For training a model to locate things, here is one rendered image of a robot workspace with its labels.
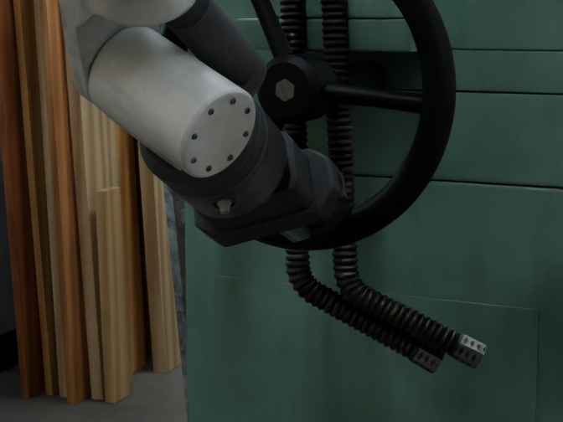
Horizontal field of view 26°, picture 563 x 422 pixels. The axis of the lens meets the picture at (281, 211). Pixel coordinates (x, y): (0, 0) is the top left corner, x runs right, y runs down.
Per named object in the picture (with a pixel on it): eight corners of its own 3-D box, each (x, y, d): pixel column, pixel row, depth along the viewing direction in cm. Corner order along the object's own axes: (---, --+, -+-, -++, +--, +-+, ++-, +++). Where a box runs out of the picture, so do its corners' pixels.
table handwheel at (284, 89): (95, 8, 112) (362, -146, 99) (203, 8, 130) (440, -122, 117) (215, 299, 111) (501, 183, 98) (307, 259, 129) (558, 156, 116)
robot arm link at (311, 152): (207, 279, 98) (136, 226, 88) (198, 173, 102) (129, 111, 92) (353, 240, 94) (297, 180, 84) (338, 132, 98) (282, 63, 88)
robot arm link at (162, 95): (229, 234, 85) (154, 168, 75) (132, 160, 90) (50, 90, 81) (330, 106, 86) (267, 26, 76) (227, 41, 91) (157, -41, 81)
